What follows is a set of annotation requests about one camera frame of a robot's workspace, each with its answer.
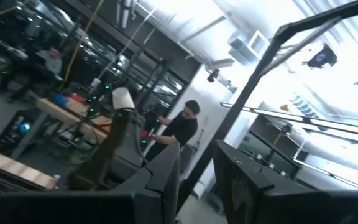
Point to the white ceiling air unit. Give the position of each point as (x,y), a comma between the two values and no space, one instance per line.
(250,46)

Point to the black ceiling-hung device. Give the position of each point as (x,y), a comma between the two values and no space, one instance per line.
(322,57)

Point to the black computer tower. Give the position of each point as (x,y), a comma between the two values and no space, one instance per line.
(17,132)

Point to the wooden workbench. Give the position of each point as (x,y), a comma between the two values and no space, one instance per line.
(73,115)

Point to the person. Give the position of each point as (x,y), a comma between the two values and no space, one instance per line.
(180,129)
(53,62)

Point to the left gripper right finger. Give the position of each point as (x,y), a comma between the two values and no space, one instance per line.
(244,193)

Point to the black ceiling camera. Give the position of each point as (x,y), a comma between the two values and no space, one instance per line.
(213,75)

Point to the white cylindrical container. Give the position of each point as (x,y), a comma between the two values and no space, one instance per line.
(123,98)

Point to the black aluminium rig frame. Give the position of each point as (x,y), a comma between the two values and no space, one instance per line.
(247,90)

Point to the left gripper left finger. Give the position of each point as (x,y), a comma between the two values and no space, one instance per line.
(154,193)

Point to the red round object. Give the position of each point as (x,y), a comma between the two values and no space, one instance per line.
(76,97)

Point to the blue round object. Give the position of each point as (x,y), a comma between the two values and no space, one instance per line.
(60,99)

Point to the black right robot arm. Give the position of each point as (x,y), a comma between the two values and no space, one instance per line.
(104,155)

